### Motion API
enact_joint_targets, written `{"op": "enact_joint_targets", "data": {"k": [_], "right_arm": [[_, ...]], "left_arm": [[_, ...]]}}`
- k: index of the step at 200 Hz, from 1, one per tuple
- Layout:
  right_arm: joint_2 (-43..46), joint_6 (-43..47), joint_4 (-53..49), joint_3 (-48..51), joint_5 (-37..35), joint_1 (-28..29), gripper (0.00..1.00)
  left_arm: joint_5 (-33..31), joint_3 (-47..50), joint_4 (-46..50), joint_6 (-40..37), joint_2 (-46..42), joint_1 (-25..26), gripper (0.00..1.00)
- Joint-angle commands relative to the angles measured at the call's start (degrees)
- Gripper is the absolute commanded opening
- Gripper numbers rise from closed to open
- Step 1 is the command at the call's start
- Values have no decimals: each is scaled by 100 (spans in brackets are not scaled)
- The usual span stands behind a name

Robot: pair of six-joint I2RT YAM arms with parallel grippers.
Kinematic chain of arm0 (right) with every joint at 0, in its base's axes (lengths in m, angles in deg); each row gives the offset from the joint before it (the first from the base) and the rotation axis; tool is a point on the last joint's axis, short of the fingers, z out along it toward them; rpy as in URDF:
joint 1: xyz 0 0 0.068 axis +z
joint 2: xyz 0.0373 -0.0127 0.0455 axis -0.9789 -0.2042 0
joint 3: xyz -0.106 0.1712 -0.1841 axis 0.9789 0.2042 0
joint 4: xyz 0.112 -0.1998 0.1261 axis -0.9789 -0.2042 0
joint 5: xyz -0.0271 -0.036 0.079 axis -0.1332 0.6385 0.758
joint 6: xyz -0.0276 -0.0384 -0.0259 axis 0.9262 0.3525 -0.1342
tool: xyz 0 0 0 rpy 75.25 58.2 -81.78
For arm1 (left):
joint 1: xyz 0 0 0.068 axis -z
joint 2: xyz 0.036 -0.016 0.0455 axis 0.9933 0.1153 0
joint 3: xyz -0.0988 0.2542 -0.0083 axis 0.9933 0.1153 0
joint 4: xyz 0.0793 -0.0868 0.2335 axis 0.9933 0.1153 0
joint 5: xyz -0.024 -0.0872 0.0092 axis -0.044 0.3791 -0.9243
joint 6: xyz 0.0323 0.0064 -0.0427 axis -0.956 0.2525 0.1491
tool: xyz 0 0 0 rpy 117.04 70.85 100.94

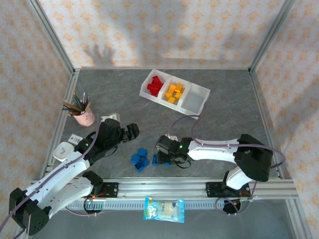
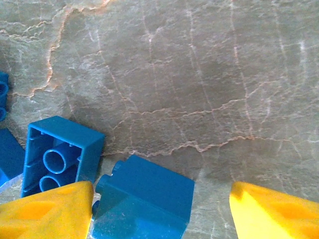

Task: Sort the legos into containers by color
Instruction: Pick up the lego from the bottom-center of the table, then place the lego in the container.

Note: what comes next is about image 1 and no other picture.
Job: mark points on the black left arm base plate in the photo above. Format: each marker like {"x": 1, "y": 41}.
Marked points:
{"x": 111, "y": 190}

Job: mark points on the sloped yellow lego brick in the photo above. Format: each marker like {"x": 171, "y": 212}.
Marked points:
{"x": 182, "y": 90}

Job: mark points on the white alarm clock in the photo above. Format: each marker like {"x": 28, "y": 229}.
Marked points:
{"x": 62, "y": 152}

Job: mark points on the red blocks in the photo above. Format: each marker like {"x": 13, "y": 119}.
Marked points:
{"x": 144, "y": 90}

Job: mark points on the blue lego brick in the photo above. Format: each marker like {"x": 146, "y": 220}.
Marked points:
{"x": 167, "y": 163}
{"x": 142, "y": 152}
{"x": 139, "y": 166}
{"x": 135, "y": 158}
{"x": 155, "y": 160}
{"x": 145, "y": 162}

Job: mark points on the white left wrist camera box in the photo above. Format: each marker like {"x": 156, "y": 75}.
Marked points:
{"x": 112, "y": 116}

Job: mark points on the small card packet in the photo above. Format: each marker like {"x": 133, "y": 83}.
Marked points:
{"x": 74, "y": 139}

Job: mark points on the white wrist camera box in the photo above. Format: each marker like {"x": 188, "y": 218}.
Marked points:
{"x": 112, "y": 116}
{"x": 172, "y": 136}

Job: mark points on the white plastic bin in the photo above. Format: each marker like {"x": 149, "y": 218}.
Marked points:
{"x": 193, "y": 99}

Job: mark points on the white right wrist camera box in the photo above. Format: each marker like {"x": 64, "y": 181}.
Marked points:
{"x": 172, "y": 136}

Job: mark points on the yellow blocks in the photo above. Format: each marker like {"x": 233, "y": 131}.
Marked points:
{"x": 169, "y": 104}

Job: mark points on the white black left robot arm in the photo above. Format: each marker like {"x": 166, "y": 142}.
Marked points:
{"x": 57, "y": 179}

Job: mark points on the blue white snack bag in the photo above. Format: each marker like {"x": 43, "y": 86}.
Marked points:
{"x": 163, "y": 209}

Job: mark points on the dark blue pencil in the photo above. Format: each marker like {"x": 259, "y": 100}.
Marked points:
{"x": 85, "y": 99}

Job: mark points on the aluminium side rail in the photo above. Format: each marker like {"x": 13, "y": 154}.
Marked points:
{"x": 71, "y": 87}
{"x": 256, "y": 87}

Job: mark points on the pink pencil cup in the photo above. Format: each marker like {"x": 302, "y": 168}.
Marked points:
{"x": 86, "y": 119}

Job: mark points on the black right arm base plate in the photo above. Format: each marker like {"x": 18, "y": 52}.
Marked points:
{"x": 213, "y": 190}

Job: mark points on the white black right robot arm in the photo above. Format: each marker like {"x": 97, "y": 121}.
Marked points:
{"x": 211, "y": 150}

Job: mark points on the green pencil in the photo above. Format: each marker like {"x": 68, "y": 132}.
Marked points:
{"x": 77, "y": 99}

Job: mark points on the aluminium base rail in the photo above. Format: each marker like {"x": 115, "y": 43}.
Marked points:
{"x": 162, "y": 188}

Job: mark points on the aluminium frame post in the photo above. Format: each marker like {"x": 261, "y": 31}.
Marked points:
{"x": 270, "y": 37}
{"x": 296, "y": 219}
{"x": 52, "y": 37}

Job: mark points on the yellow pencil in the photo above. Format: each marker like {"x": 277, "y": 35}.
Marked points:
{"x": 68, "y": 108}
{"x": 70, "y": 105}

